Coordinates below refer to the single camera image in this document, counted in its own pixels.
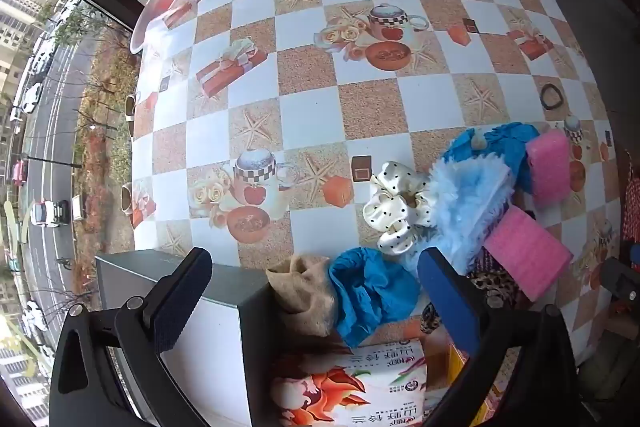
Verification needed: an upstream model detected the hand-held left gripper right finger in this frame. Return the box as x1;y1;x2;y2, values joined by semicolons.
417;248;601;427

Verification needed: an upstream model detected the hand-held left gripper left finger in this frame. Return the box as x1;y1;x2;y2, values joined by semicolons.
48;248;213;427

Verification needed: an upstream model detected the grey storage box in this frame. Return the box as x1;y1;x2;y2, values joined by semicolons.
94;251;281;427

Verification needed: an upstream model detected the blue shoe cover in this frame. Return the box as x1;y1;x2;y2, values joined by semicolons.
327;247;426;348
442;122;543;195

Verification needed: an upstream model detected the leopard print scrunchie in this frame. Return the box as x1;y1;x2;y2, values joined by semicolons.
420;252;526;335

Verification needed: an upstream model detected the yellow packet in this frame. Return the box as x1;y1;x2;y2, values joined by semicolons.
440;342;506;427

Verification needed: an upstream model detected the red checked cloth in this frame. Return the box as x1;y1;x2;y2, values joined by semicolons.
620;149;640;258

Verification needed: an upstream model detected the pink sponge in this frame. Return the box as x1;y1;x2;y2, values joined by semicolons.
482;206;575;303
525;129;572;208

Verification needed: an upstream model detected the light blue fluffy cloth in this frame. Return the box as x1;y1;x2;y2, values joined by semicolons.
405;154;516;278

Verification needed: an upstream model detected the white polka dot scrunchie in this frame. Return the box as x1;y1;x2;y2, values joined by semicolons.
362;161;441;255

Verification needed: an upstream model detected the floral tissue pack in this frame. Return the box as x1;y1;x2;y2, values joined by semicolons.
270;339;428;427

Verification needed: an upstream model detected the tan burlap cloth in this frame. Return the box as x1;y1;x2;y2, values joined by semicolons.
265;254;341;343

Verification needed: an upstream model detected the white car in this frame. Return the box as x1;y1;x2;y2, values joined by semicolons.
30;201;71;228

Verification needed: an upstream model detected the clear plastic tub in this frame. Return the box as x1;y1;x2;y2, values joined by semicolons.
129;0;211;55

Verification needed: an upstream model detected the black hair tie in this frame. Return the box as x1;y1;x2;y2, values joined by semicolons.
540;83;565;112

